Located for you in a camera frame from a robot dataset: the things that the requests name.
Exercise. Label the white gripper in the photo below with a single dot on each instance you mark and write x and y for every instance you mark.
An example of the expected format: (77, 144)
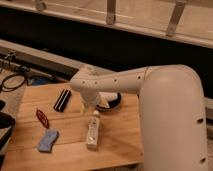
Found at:
(90, 99)

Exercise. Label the white bottle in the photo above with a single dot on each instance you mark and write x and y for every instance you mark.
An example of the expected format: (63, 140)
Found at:
(93, 131)

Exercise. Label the blue sponge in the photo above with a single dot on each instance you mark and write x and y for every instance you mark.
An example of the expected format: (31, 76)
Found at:
(47, 141)

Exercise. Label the black striped box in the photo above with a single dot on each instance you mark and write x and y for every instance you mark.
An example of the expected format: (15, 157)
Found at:
(62, 100)

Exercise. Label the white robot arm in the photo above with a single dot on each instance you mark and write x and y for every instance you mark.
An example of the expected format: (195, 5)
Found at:
(171, 111)

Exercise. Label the black round plate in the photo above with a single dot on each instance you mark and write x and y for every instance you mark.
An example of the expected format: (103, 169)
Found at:
(114, 104)

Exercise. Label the white paper cup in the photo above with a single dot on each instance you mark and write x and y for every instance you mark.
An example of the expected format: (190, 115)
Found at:
(106, 99)

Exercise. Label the black bag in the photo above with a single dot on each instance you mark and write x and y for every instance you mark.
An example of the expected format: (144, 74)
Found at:
(6, 121)

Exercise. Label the wooden table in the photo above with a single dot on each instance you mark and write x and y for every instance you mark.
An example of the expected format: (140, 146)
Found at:
(119, 136)

